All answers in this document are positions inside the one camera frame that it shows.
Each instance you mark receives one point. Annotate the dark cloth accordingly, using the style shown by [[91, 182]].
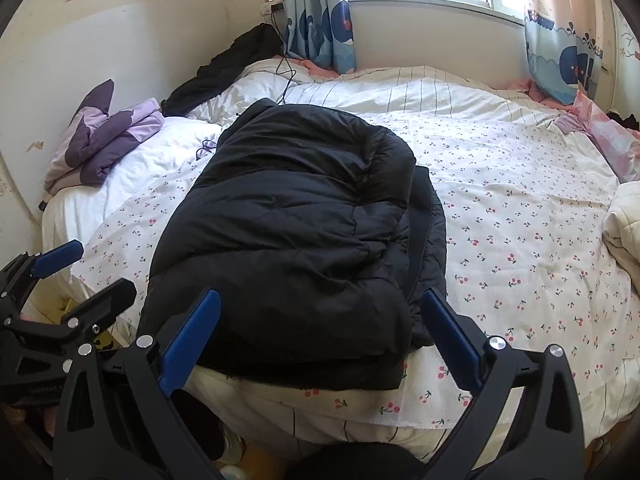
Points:
[[625, 119]]

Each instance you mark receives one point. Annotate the white wall panel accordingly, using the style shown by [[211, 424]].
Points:
[[125, 45]]

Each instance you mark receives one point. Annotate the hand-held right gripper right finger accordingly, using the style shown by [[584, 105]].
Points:
[[452, 340]]

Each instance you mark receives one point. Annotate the black crumpled cloth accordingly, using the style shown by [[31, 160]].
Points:
[[220, 70]]

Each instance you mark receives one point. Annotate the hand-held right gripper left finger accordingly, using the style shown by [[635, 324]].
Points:
[[192, 345]]

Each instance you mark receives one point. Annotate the black puffer jacket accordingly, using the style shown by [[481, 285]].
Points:
[[290, 220]]

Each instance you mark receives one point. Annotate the white puffy quilt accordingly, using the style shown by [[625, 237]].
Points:
[[625, 230]]

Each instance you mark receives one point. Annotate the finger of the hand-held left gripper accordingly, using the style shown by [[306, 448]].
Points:
[[57, 257], [105, 300]]

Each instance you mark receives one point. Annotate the cherry print blanket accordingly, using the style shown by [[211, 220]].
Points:
[[500, 210]]

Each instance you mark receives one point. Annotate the folded purple clothes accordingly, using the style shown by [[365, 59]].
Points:
[[100, 140]]

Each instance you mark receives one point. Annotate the cherry print bed sheet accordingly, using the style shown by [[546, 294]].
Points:
[[450, 90]]

